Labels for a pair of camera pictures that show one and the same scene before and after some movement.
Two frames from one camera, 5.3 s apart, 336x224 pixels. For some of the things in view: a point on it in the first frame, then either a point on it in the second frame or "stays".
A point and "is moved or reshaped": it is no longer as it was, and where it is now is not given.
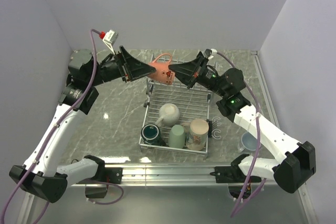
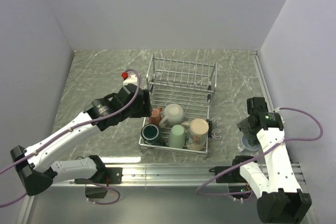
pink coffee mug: [163, 75] → [156, 116]
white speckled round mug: [169, 114] is moved or reshaped
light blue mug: [248, 143] stays
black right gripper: [186, 73] → [243, 126]
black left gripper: [130, 68] → [145, 108]
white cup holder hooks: [216, 122] stays
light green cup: [177, 137] stays
